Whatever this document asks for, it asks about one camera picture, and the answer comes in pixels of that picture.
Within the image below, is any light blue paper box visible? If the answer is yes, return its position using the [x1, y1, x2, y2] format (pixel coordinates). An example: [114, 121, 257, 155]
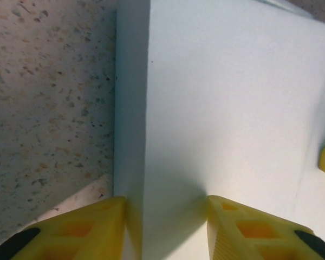
[112, 0, 325, 260]

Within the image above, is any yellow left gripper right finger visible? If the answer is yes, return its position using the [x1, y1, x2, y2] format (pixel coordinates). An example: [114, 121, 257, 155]
[206, 194, 325, 260]

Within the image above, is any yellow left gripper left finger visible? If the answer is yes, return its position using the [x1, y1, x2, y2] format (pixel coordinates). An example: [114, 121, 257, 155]
[0, 196, 127, 260]

